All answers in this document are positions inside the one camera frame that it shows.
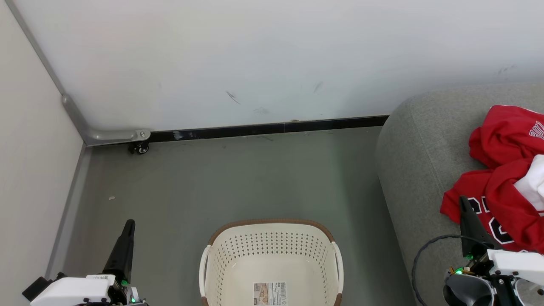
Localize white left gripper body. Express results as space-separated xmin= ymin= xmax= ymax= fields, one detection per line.
xmin=30 ymin=274 xmax=147 ymax=306

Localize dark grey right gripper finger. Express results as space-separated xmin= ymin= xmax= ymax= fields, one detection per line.
xmin=459 ymin=195 xmax=496 ymax=258

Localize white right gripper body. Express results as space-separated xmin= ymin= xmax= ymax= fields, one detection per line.
xmin=450 ymin=251 xmax=544 ymax=281

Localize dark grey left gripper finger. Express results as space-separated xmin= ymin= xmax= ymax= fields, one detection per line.
xmin=102 ymin=219 xmax=136 ymax=284

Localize red jersey with number print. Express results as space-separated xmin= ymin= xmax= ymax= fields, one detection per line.
xmin=440 ymin=155 xmax=544 ymax=254

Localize red shorts with white hem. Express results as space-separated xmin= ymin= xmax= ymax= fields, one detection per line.
xmin=469 ymin=105 xmax=544 ymax=168

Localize grey fabric sofa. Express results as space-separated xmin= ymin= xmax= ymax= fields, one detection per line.
xmin=376 ymin=83 xmax=544 ymax=306

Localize cream perforated laundry basket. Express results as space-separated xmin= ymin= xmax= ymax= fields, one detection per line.
xmin=199 ymin=219 xmax=344 ymax=306

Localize white barcode label sticker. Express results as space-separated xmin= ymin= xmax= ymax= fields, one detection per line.
xmin=253 ymin=282 xmax=287 ymax=306

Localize black partition base strip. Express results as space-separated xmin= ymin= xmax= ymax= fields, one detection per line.
xmin=150 ymin=115 xmax=390 ymax=143

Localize thin black right gripper cable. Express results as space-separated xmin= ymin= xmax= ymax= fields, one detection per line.
xmin=411 ymin=235 xmax=464 ymax=306

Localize grey metal partition frame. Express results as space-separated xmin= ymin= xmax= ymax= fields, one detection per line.
xmin=4 ymin=0 xmax=151 ymax=147

